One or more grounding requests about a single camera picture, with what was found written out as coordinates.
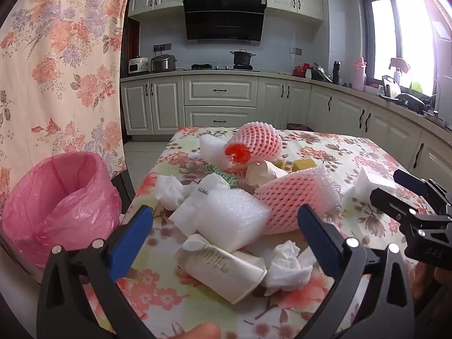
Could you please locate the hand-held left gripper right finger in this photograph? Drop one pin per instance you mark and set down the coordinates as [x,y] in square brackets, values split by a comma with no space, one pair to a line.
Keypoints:
[317,240]

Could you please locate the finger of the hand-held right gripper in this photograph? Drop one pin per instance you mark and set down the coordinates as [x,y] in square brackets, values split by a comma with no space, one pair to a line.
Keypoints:
[416,183]
[392,204]

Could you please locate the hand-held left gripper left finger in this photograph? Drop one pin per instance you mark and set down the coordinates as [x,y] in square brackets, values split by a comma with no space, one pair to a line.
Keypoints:
[130,236]

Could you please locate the small white foam wrap piece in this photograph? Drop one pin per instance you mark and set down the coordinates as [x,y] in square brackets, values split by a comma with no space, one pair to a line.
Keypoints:
[367,183]

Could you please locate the white tissue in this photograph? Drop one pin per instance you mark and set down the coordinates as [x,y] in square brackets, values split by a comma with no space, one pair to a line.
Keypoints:
[171,190]
[287,265]

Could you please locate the pink bagged trash bin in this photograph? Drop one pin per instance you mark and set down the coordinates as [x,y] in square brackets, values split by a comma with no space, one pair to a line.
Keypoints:
[70,197]

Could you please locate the whole yellow sponge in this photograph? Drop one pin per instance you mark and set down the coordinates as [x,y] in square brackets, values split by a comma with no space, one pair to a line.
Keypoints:
[304,165]

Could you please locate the cream paper cup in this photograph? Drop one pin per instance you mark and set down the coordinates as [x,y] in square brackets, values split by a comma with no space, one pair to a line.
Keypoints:
[265,174]

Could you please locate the torn yellow sponge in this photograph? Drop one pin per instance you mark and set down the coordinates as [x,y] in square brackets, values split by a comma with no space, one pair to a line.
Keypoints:
[280,164]

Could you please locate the crushed paper cup green print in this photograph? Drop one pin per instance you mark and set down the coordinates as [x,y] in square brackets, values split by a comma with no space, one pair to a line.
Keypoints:
[219,268]

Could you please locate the white paper cup black print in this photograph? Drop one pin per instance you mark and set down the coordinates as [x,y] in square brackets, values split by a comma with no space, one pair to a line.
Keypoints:
[210,185]

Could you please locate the thick white foam wrap block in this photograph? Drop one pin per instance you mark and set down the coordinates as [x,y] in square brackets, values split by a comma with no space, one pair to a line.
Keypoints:
[226,215]

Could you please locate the green white striped rag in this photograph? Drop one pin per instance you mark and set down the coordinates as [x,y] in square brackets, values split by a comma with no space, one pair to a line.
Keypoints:
[222,176]

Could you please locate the orange-filled pink foam net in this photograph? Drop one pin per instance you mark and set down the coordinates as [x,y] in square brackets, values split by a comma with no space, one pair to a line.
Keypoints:
[257,137]

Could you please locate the white foam wrap sheet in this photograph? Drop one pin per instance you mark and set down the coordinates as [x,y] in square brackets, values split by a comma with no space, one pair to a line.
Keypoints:
[212,148]

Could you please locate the person's right hand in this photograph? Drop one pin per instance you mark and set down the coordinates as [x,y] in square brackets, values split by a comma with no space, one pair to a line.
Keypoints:
[439,279]

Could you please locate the person's left hand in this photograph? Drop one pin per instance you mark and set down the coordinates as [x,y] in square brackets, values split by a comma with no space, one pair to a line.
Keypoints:
[201,332]

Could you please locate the black chair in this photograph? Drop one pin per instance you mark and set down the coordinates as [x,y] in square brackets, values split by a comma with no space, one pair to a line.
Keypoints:
[123,190]

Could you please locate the floral tablecloth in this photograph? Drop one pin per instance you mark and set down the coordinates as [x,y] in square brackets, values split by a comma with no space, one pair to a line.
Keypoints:
[353,155]

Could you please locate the dish rack with black wok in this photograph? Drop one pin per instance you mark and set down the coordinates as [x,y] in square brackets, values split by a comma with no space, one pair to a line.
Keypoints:
[409,99]

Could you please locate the pink thermos jug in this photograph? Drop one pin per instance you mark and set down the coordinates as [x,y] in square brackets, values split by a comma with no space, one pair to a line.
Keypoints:
[359,74]

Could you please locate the black thermos bottle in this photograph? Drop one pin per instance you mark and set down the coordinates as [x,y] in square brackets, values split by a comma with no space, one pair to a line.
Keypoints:
[336,73]

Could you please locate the steel tray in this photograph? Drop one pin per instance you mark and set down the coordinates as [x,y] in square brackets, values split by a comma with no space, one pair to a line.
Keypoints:
[322,72]

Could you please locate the kitchen window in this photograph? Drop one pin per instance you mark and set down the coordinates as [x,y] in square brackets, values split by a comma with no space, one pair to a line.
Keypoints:
[406,35]

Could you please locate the red kettle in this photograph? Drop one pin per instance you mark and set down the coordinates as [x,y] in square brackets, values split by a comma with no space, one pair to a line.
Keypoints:
[301,71]

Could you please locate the white lower kitchen cabinets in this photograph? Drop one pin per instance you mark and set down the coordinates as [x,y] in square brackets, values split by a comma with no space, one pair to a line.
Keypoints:
[219,90]

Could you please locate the white rice cooker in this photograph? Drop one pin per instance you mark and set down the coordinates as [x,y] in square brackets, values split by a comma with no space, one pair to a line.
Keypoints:
[137,65]

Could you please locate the steel pressure cooker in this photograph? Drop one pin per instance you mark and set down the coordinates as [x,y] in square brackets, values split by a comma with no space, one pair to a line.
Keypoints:
[163,63]

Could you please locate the floral hanging cloth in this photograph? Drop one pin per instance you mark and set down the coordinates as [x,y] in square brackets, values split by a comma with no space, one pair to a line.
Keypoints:
[53,60]

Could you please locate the black gas stove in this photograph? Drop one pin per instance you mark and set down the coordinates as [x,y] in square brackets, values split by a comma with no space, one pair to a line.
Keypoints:
[226,67]

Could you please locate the black cooking pot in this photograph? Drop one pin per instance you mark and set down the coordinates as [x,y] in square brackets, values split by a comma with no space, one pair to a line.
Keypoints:
[243,58]

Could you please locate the black range hood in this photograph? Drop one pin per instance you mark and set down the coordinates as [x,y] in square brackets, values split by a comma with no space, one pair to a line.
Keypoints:
[224,21]

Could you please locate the single wall socket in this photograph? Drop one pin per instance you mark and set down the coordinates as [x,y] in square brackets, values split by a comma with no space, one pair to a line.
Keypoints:
[296,51]

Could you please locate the double wall socket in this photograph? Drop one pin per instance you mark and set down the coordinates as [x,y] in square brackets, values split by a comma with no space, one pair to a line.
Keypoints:
[162,47]

